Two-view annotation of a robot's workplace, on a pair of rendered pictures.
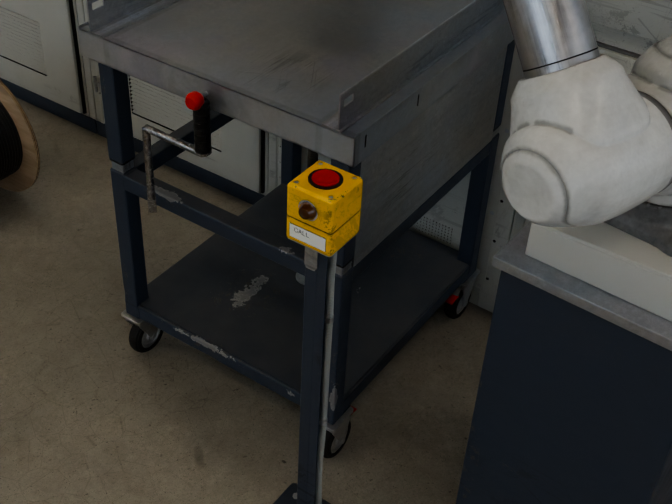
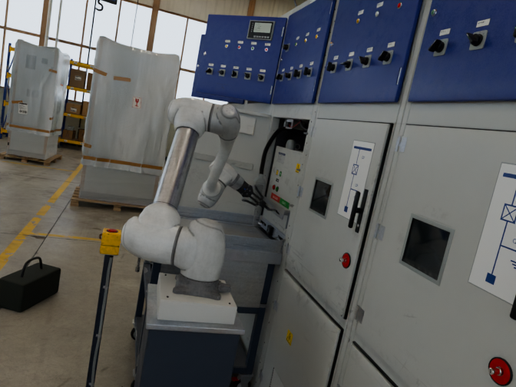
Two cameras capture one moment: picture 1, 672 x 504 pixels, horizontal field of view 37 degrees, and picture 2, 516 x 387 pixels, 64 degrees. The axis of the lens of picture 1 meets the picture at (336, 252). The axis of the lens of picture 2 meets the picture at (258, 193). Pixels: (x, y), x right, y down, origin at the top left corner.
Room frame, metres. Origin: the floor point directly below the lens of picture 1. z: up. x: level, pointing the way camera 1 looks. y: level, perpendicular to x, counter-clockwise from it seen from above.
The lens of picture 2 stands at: (0.16, -1.59, 1.46)
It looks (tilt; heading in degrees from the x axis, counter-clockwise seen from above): 8 degrees down; 39
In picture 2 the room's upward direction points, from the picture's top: 11 degrees clockwise
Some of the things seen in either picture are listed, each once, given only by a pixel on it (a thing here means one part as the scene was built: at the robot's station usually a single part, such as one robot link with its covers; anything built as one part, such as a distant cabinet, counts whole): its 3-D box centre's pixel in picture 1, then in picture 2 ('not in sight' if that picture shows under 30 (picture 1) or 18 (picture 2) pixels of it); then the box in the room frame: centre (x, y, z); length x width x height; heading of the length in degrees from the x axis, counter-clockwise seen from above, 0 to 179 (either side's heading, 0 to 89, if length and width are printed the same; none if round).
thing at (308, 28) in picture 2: not in sight; (298, 54); (2.08, -0.10, 1.92); 0.63 x 0.06 x 0.55; 58
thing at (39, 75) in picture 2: not in sight; (38, 104); (3.71, 7.44, 1.14); 1.20 x 0.90 x 2.28; 55
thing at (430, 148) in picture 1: (312, 177); (198, 294); (1.81, 0.06, 0.46); 0.64 x 0.58 x 0.66; 148
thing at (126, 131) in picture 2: not in sight; (127, 127); (3.54, 3.83, 1.14); 1.20 x 0.90 x 2.28; 151
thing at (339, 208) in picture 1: (324, 207); (110, 241); (1.16, 0.02, 0.85); 0.08 x 0.08 x 0.10; 58
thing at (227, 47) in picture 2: not in sight; (237, 57); (2.22, 0.51, 1.92); 0.63 x 0.06 x 0.55; 101
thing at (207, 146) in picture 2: not in sight; (217, 161); (2.13, 0.43, 1.21); 0.63 x 0.07 x 0.74; 124
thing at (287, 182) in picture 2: not in sight; (281, 190); (2.13, -0.14, 1.15); 0.48 x 0.01 x 0.48; 58
